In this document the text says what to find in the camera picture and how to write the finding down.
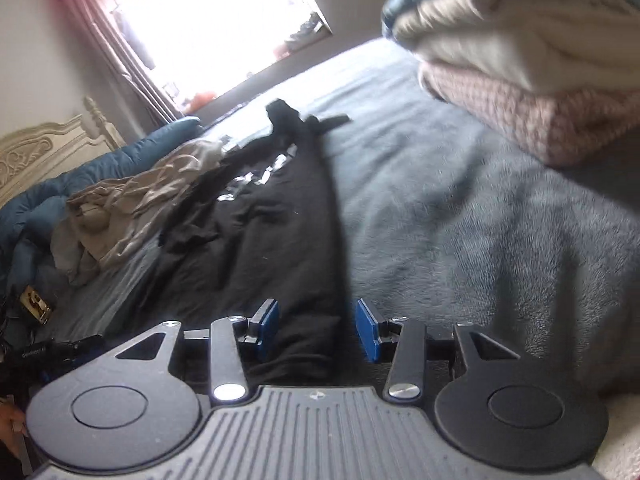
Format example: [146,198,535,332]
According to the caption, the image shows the black t-shirt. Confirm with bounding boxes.
[129,100,347,385]

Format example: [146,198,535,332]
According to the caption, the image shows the person's hand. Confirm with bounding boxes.
[0,401,26,458]

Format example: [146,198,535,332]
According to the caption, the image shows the teal quilt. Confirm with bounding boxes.
[1,116,202,298]

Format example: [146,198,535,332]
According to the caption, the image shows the grey bed blanket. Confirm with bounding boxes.
[42,56,639,393]

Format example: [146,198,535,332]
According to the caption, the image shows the beige crumpled garment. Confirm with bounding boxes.
[51,138,224,287]

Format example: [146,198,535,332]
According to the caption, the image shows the cream carved headboard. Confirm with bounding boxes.
[0,96,126,206]

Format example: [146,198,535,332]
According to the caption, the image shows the folded pink checked blanket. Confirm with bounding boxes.
[419,62,639,167]

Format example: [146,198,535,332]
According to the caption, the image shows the shoes on windowsill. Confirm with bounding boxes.
[285,12,328,52]

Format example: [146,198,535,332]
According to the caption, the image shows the folded cream blanket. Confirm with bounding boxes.
[392,0,639,94]

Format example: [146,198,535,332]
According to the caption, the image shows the brown curtain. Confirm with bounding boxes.
[62,0,183,126]

